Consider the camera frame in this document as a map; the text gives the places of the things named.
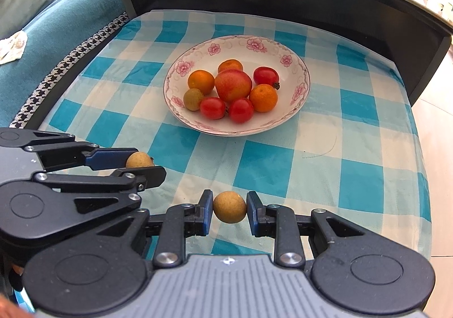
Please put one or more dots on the red tomato with stem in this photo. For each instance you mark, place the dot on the red tomato with stem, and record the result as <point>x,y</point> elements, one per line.
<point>265,75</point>

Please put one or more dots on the red cherry tomato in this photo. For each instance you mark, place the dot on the red cherry tomato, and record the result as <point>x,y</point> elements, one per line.
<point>213,108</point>
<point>241,110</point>

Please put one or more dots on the blue white checked tablecloth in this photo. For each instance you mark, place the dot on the blue white checked tablecloth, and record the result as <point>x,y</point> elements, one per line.
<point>318,162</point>

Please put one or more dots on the white floral plate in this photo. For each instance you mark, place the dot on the white floral plate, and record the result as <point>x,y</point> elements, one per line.
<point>226,124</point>

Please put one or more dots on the tan longan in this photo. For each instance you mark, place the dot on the tan longan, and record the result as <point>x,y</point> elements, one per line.
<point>139,160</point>
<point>230,206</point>
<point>193,99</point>

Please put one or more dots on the blue blanket with houndstooth trim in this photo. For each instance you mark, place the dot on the blue blanket with houndstooth trim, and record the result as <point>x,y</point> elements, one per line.
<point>70,38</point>

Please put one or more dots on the small orange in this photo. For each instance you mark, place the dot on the small orange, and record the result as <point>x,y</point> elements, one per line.
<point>201,81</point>
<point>263,97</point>
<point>230,65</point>

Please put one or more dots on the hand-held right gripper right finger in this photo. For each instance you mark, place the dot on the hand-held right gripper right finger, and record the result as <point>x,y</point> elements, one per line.
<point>254,215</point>

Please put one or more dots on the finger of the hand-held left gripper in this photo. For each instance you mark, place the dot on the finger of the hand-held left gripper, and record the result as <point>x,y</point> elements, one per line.
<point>109,158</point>
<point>141,176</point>

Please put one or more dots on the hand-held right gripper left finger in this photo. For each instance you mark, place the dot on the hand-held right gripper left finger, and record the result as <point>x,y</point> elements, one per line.
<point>207,213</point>

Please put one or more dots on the person's left forearm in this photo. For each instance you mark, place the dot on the person's left forearm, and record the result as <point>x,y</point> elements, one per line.
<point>10,307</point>

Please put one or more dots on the red yellow apple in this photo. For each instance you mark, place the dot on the red yellow apple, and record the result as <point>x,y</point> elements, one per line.
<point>233,85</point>

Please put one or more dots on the cream knitted cloth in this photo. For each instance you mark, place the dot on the cream knitted cloth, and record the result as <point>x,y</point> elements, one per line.
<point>12,47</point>

